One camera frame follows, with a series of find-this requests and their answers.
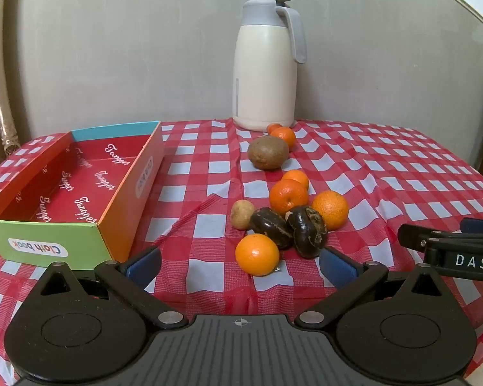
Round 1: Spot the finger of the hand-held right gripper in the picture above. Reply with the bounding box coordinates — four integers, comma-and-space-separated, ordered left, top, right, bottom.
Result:
398, 223, 483, 252
460, 217, 483, 234

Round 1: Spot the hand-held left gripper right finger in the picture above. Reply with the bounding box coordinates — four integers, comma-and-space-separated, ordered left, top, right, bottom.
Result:
295, 246, 447, 328

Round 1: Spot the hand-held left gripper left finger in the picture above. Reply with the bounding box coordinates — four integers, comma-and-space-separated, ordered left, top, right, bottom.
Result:
36, 246, 188, 328

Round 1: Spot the dark brown wrinkled fruit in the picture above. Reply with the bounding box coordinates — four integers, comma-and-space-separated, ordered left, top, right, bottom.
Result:
285, 205, 328, 259
250, 207, 294, 250

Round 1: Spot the pale round orange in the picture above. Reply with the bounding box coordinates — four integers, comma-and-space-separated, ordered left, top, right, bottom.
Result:
312, 190, 350, 231

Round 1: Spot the bright round orange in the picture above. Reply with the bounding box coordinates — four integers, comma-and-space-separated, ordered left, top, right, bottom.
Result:
235, 233, 280, 277

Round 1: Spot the large dark orange mandarin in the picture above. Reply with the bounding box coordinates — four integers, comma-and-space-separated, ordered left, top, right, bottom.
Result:
269, 179, 309, 216

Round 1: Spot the colourful cardboard box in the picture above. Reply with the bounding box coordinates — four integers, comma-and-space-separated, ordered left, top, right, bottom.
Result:
0, 120, 165, 271

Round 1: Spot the red checked tablecloth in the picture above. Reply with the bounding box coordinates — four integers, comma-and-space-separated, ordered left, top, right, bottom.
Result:
0, 118, 483, 386

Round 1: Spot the brown kiwi fruit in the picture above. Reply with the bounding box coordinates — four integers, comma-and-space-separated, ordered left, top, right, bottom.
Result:
247, 135, 290, 170

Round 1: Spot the cream and grey thermos jug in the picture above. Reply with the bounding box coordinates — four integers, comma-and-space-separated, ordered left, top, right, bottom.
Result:
231, 0, 308, 133

